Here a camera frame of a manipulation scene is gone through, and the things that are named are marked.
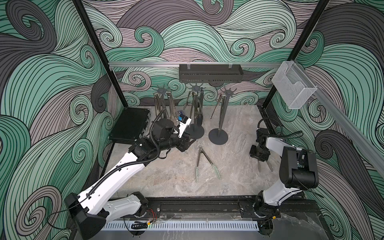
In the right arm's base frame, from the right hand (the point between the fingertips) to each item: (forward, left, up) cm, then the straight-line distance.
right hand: (254, 156), depth 93 cm
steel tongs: (+17, +51, +30) cm, 61 cm away
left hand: (-4, +40, +31) cm, 51 cm away
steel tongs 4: (+13, +25, +35) cm, 45 cm away
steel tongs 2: (+16, +42, +35) cm, 57 cm away
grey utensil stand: (+19, +37, +1) cm, 42 cm away
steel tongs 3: (+15, +38, +33) cm, 52 cm away
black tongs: (+14, +35, +22) cm, 44 cm away
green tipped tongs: (+5, +34, +1) cm, 34 cm away
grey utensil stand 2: (+15, +20, +1) cm, 25 cm away
